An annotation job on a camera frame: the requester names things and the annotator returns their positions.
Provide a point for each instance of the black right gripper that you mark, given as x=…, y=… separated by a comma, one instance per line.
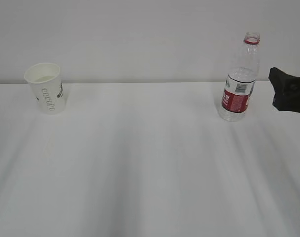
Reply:
x=287, y=90

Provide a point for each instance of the clear plastic water bottle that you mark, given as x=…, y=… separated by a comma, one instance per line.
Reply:
x=241, y=79

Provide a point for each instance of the white paper coffee cup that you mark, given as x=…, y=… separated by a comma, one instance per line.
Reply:
x=46, y=85

